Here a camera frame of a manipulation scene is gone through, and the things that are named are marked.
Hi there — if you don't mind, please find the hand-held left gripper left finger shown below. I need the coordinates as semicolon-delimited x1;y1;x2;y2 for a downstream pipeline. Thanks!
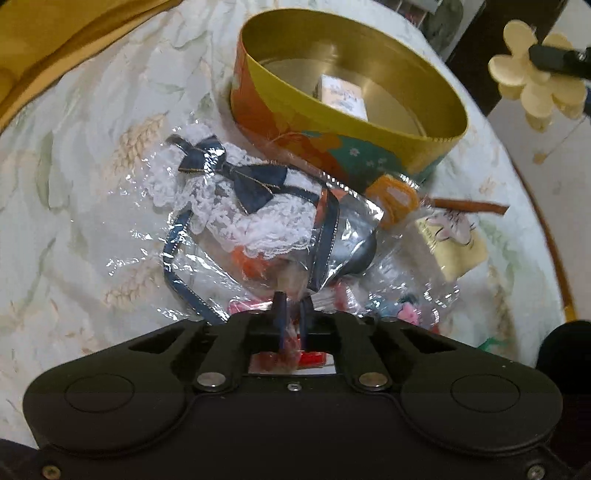
122;292;288;392

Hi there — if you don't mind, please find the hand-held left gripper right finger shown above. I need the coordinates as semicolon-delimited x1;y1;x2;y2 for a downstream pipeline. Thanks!
299;299;468;392

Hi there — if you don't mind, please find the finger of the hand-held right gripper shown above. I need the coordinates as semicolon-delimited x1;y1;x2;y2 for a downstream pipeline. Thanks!
529;43;591;82

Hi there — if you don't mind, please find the cream flower hair claw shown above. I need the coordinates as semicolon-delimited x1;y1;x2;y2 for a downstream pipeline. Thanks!
488;21;589;131

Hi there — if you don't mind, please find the clear bag of colourful trinkets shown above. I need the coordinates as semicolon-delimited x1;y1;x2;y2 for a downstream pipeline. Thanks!
226;277;462;367

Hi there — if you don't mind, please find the lace navy bow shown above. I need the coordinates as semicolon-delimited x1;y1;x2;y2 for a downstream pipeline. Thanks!
104;117;385;324

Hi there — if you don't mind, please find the round colourful floral tin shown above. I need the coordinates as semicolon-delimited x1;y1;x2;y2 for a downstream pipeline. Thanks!
229;9;469;185

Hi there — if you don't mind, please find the dark wooden furniture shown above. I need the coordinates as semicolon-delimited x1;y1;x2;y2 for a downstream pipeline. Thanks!
450;0;591;63

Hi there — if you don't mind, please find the shiny silver packet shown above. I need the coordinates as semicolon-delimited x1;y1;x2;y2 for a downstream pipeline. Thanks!
322;191;385;291

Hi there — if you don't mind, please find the orange trinket in clear wrap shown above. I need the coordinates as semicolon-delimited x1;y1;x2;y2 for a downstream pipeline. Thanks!
365;174;422;228

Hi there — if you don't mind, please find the small pale printed box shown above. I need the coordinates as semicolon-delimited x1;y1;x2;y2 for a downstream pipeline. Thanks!
318;74;371;123

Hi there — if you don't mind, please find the wheat print bedspread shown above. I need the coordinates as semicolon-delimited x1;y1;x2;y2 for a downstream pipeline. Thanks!
0;0;577;455

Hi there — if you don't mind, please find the yellow sweater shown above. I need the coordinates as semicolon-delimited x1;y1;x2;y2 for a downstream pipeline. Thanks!
0;0;182;131

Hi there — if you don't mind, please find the hanging cord with tag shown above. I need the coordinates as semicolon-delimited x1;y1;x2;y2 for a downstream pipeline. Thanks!
531;117;591;165

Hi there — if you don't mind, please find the wooden bed frame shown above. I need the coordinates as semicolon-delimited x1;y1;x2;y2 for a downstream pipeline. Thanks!
529;189;578;321

